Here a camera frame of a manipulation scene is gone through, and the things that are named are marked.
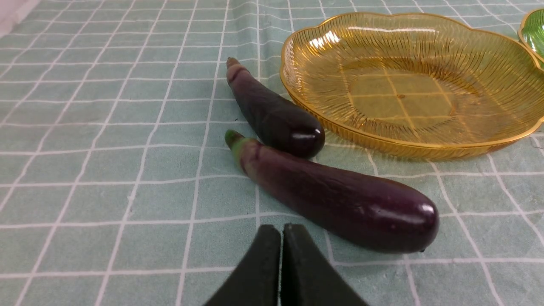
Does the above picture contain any green glass plate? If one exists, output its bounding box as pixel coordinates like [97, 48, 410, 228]
[517, 8, 544, 68]

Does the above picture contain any amber glass plate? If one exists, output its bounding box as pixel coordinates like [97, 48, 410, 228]
[280, 12, 544, 159]

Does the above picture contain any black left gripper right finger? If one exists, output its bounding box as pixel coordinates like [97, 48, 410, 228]
[280, 223, 368, 306]

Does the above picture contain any dark purple eggplant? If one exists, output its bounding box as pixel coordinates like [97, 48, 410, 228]
[226, 57, 325, 159]

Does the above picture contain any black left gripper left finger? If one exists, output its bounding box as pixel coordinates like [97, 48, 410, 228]
[205, 224, 281, 306]

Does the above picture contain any purple eggplant green stem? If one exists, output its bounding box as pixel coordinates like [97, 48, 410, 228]
[224, 129, 440, 254]

